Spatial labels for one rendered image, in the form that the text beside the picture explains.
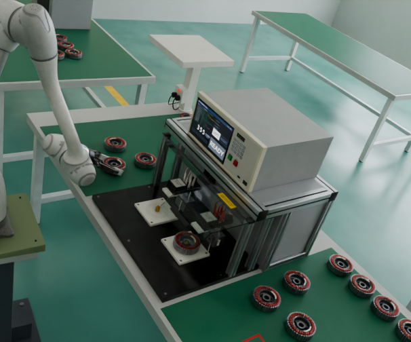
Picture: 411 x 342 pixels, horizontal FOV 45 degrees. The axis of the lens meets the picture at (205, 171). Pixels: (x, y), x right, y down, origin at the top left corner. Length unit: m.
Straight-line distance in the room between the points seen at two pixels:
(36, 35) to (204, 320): 1.17
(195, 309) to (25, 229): 0.72
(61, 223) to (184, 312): 1.57
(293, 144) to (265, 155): 0.13
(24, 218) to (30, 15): 0.78
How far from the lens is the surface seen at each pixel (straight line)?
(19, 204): 2.16
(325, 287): 2.20
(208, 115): 2.01
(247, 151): 1.84
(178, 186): 2.14
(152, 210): 2.20
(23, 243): 1.99
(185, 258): 2.01
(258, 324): 1.92
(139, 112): 3.02
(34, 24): 1.85
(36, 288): 2.87
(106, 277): 2.95
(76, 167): 2.06
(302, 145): 1.93
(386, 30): 9.01
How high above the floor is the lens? 2.14
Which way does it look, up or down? 32 degrees down
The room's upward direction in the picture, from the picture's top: 16 degrees clockwise
